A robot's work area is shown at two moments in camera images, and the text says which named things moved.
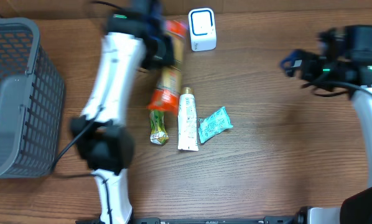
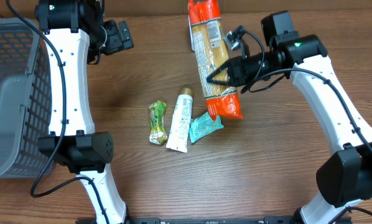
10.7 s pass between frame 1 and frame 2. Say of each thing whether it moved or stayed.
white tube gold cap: moved
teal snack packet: moved
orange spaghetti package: moved
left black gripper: moved
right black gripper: moved
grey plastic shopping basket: stayed
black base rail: stayed
